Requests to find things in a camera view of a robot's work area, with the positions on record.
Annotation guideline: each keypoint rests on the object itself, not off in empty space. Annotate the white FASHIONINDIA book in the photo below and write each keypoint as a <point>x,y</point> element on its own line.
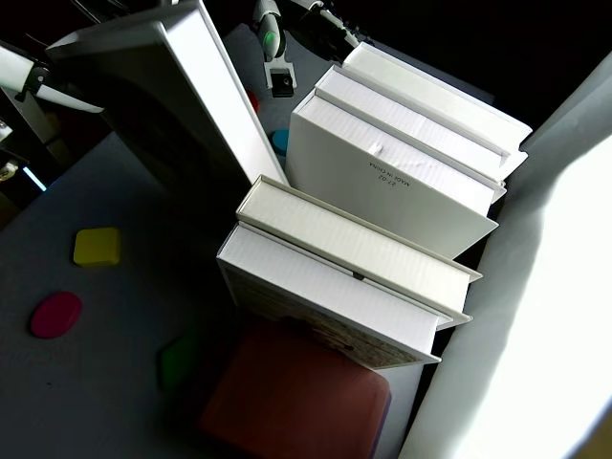
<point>229,95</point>

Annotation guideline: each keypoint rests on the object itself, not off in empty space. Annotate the blue round block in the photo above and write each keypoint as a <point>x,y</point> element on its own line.
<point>279,142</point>

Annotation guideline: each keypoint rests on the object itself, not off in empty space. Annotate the white book dark grey lettering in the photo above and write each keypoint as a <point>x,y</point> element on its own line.
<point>382,107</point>

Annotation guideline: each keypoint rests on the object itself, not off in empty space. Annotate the beige book Chinese lettering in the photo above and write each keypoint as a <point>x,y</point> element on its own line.
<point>358,244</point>

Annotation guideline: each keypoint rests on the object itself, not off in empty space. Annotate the yellow square block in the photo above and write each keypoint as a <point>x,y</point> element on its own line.
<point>95,246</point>

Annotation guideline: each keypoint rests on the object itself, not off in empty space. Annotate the cyan glowing light strip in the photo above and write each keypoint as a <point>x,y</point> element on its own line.
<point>34,179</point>

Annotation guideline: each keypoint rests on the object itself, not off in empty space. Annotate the green square block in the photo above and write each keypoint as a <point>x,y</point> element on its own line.
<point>177,361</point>

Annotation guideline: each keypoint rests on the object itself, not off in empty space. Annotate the magenta round block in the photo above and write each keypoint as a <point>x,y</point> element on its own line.
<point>55,314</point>

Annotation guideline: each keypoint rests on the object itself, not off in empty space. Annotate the red hardcover book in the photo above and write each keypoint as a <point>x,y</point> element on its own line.
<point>296,406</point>

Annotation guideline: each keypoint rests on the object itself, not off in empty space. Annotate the grey table cloth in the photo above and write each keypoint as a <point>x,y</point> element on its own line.
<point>95,406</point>

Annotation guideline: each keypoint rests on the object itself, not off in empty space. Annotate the wrist camera on white bracket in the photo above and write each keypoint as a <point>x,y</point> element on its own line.
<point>282,82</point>

